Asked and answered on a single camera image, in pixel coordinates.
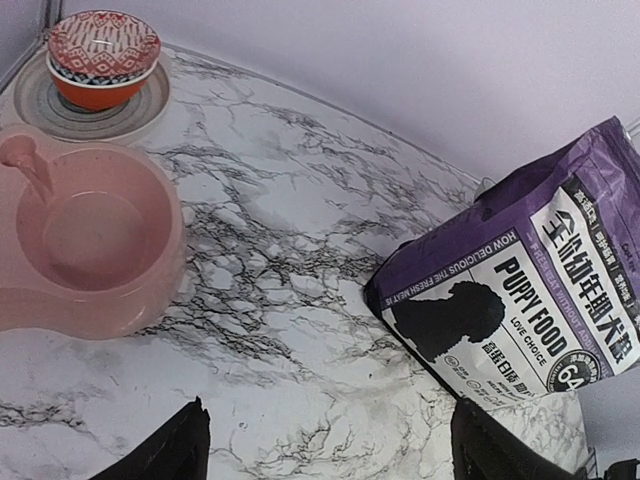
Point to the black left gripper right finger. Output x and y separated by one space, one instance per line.
482 448

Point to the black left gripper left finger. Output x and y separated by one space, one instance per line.
179 449

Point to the purple puppy food bag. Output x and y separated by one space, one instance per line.
532 290

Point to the pink double pet bowl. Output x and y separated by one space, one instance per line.
92 236

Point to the orange ceramic bowl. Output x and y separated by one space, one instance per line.
97 97

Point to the grey striped ceramic plate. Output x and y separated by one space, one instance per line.
33 99

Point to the red patterned ceramic bowl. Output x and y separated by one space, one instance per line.
102 47

